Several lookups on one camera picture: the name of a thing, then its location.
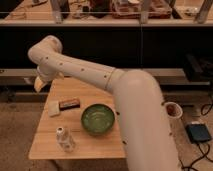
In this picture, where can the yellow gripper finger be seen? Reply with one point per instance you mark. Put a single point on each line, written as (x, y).
(39, 84)

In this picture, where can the white sponge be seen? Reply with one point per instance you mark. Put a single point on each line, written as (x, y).
(53, 108)

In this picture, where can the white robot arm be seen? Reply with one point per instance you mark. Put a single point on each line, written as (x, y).
(139, 104)

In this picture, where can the green ceramic bowl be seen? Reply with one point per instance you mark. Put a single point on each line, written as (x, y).
(97, 119)

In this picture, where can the brown rectangular block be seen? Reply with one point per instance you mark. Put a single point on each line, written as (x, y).
(69, 104)

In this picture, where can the wooden folding table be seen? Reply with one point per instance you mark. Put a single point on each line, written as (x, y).
(45, 146)

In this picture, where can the long wooden workbench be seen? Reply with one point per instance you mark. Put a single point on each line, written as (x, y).
(107, 13)

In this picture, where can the black foot pedal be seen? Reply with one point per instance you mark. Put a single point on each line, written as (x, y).
(198, 133)

